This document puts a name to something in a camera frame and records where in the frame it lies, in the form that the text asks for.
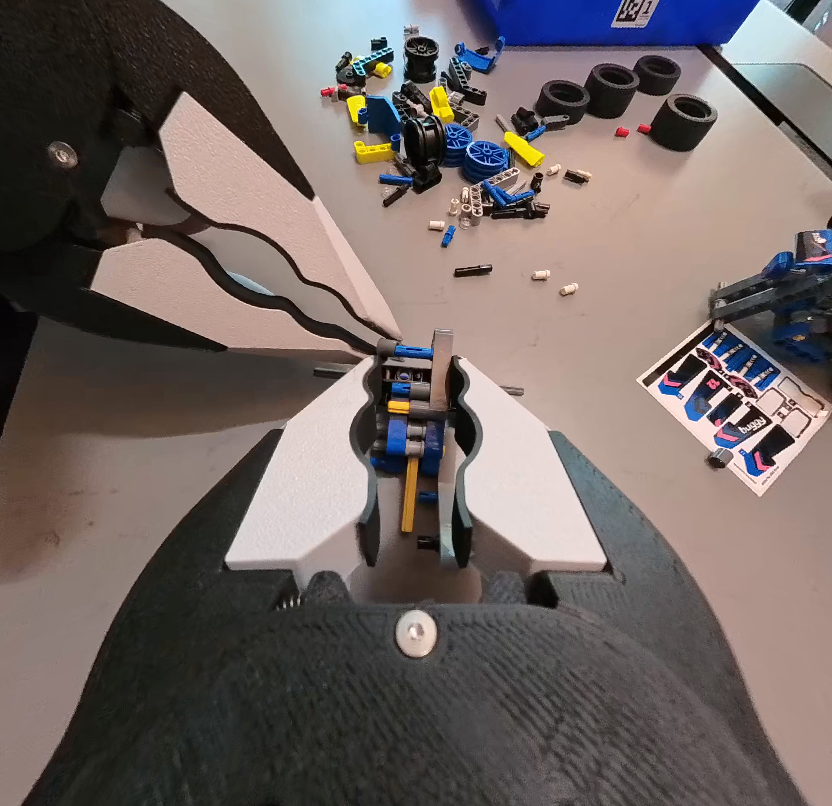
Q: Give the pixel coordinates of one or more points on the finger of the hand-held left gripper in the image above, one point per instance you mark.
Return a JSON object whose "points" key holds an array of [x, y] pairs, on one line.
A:
{"points": [[169, 299], [260, 169]]}

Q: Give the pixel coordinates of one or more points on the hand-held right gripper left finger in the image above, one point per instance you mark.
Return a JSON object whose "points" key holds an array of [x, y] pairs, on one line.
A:
{"points": [[305, 481]]}

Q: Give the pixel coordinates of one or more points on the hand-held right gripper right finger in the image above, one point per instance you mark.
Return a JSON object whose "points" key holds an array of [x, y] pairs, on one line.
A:
{"points": [[526, 487]]}

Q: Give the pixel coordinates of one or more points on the blue lego gearbox assembly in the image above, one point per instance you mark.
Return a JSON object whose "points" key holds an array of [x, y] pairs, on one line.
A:
{"points": [[416, 429]]}

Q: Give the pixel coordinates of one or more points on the small grey lego connector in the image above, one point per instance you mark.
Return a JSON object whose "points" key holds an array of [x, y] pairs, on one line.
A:
{"points": [[387, 347]]}

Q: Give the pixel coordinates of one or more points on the black lego rim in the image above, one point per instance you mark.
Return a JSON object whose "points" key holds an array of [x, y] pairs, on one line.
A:
{"points": [[421, 59], [422, 142]]}

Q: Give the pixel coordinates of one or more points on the small grey lego cylinder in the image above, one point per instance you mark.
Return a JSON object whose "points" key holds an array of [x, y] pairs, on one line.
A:
{"points": [[718, 458]]}

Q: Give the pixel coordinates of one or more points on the blue lego wheel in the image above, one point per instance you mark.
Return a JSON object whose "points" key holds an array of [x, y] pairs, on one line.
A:
{"points": [[487, 159], [458, 144]]}

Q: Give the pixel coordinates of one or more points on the pile of loose lego pieces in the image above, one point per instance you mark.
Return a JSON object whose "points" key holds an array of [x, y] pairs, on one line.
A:
{"points": [[455, 104]]}

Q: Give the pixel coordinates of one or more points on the long black lego pin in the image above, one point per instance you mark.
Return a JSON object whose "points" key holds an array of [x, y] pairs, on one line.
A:
{"points": [[473, 270]]}

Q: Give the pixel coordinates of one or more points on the lego sticker sheet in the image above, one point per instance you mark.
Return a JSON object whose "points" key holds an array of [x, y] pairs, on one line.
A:
{"points": [[734, 403]]}

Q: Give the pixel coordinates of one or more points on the black lego tyre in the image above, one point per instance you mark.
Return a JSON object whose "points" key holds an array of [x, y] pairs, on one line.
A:
{"points": [[669, 85], [601, 101], [699, 130], [556, 107]]}

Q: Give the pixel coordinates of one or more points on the blue plastic bin with tag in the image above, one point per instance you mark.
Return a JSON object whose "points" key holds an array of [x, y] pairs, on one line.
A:
{"points": [[572, 7]]}

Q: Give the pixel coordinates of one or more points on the blue lego frame assembly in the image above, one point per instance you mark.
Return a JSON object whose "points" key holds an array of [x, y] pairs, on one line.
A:
{"points": [[786, 299]]}

